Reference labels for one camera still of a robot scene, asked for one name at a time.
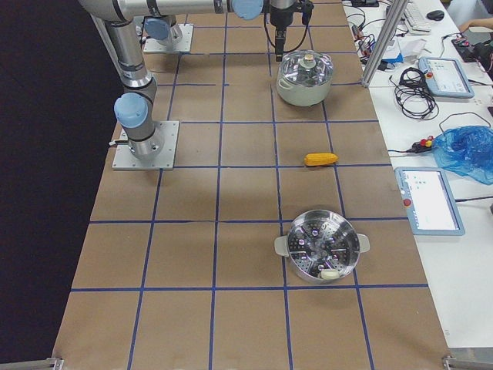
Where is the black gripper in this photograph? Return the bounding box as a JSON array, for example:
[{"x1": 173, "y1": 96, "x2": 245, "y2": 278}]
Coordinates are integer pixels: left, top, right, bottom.
[{"x1": 270, "y1": 0, "x2": 293, "y2": 62}]

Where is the yellow corn cob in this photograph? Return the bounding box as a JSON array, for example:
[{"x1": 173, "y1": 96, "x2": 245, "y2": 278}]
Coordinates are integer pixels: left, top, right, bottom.
[{"x1": 304, "y1": 153, "x2": 339, "y2": 167}]

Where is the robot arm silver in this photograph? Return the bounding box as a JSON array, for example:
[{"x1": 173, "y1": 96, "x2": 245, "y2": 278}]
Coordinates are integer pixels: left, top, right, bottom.
[
  {"x1": 80, "y1": 0, "x2": 313, "y2": 170},
  {"x1": 144, "y1": 15, "x2": 183, "y2": 47}
]

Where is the pale green cooking pot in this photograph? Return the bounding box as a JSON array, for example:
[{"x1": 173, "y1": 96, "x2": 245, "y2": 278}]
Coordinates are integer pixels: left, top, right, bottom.
[{"x1": 276, "y1": 50, "x2": 334, "y2": 107}]

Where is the white paper box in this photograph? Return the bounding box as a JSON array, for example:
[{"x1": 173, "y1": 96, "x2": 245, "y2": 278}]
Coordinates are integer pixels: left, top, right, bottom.
[{"x1": 398, "y1": 38, "x2": 427, "y2": 64}]

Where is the white keyboard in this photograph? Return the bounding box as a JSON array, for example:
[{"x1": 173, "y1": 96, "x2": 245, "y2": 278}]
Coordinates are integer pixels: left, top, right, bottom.
[{"x1": 404, "y1": 1, "x2": 431, "y2": 35}]

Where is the black computer mouse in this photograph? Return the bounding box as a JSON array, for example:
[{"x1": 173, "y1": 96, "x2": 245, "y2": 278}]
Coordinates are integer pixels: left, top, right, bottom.
[{"x1": 426, "y1": 10, "x2": 444, "y2": 21}]

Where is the far teach pendant tablet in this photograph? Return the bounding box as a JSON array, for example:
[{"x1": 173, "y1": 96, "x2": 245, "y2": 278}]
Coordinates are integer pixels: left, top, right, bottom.
[{"x1": 418, "y1": 57, "x2": 475, "y2": 99}]

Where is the teach pendant tablet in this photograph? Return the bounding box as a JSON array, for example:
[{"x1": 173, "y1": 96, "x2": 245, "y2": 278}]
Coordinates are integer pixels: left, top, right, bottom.
[
  {"x1": 418, "y1": 57, "x2": 475, "y2": 99},
  {"x1": 394, "y1": 166, "x2": 465, "y2": 236}
]

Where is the emergency stop button box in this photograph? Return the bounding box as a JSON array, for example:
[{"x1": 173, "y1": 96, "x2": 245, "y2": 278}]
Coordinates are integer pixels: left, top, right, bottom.
[{"x1": 408, "y1": 136, "x2": 434, "y2": 153}]

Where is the steel steamer basket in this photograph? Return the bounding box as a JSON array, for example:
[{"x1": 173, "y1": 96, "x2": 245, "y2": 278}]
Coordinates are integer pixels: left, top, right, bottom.
[{"x1": 274, "y1": 210, "x2": 371, "y2": 284}]

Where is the blue plastic bag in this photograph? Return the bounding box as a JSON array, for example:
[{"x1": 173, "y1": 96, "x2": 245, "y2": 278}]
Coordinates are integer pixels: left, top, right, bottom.
[{"x1": 432, "y1": 126, "x2": 492, "y2": 185}]

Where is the near teach pendant tablet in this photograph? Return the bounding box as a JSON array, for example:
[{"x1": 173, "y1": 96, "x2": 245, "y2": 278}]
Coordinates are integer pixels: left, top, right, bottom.
[{"x1": 394, "y1": 166, "x2": 465, "y2": 236}]

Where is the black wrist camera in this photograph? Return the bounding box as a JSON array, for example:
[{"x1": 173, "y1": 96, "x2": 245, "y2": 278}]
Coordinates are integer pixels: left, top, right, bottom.
[{"x1": 300, "y1": 0, "x2": 314, "y2": 26}]

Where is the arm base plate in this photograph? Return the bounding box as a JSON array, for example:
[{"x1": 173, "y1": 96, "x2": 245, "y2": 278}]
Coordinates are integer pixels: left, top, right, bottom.
[
  {"x1": 111, "y1": 121, "x2": 179, "y2": 170},
  {"x1": 143, "y1": 19, "x2": 194, "y2": 54}
]

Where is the aluminium frame post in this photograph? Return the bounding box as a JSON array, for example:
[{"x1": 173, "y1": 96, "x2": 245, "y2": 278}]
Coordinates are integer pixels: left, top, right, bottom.
[{"x1": 361, "y1": 0, "x2": 408, "y2": 88}]

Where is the coiled black cable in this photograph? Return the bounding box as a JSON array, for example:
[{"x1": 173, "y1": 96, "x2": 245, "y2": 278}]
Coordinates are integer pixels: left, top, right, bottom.
[{"x1": 389, "y1": 67, "x2": 438, "y2": 119}]

